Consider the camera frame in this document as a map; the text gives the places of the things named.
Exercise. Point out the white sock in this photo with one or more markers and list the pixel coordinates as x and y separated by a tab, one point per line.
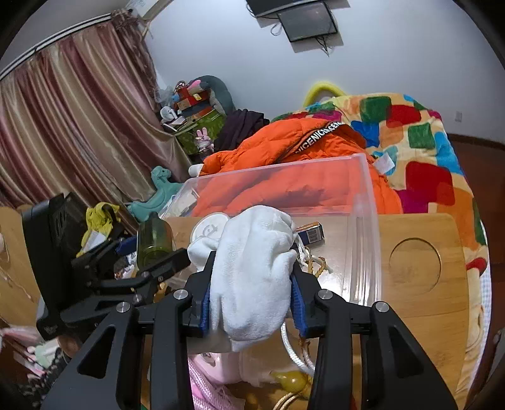
248	276

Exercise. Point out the pink round ball case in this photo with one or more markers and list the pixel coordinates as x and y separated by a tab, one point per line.
244	368

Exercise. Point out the small white fan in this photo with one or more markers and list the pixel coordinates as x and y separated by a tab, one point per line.
167	113

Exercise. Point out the amber plastic bulb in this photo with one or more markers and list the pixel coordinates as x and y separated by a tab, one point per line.
292	381

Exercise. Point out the clear plastic storage box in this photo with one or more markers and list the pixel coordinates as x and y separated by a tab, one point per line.
363	244

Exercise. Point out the orange puffer jacket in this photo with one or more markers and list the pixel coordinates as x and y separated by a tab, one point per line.
268	146

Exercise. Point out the stack of colourful boxes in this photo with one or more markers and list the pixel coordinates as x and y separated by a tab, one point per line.
191	98

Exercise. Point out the black wall monitor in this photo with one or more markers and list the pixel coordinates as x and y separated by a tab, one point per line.
307	21

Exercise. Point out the colourful patchwork blanket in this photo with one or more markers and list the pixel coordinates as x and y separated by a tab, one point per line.
418	130

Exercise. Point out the yellow fuzzy hoop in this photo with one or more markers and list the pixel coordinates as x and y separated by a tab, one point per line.
313	88

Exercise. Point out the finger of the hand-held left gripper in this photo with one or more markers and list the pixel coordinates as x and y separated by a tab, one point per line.
126	246
165	264

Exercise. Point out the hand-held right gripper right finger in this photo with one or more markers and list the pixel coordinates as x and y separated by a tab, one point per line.
298	311

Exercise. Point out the teal dinosaur plush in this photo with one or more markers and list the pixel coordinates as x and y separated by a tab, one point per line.
159	177

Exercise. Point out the dark purple clothing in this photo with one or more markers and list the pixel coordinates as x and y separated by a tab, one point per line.
240	126

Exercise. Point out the wooden desk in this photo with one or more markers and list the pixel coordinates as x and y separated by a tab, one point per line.
418	315

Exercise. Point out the small blue orange box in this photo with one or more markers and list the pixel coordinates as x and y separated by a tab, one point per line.
311	233

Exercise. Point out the black wall device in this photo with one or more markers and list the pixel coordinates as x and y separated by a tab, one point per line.
268	6

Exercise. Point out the yellow cloth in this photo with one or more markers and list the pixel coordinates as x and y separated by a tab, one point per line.
98	220

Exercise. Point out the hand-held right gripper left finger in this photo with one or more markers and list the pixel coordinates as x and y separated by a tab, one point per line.
204	311

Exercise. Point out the white round lid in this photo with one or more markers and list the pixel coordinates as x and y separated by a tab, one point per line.
207	230

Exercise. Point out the pink striped curtain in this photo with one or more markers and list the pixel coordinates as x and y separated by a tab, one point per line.
79	98

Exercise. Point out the tan twine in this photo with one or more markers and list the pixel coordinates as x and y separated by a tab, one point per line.
319	268

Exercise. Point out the grey plush toy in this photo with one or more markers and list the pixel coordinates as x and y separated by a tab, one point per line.
219	88

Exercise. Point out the green transparent bottle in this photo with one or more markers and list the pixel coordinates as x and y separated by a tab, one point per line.
154	240

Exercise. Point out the wooden board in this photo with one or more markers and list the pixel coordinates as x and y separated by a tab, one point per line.
15	256

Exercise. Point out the pink bunny toy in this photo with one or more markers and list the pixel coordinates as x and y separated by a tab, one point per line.
203	138

